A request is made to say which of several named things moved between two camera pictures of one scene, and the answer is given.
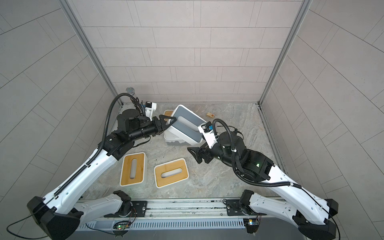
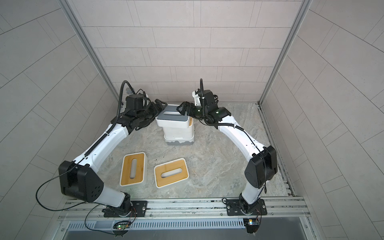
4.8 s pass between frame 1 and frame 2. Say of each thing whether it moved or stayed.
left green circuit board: stayed
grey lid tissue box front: moved
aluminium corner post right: stayed
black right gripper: moved
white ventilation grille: stayed
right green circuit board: stayed
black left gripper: moved
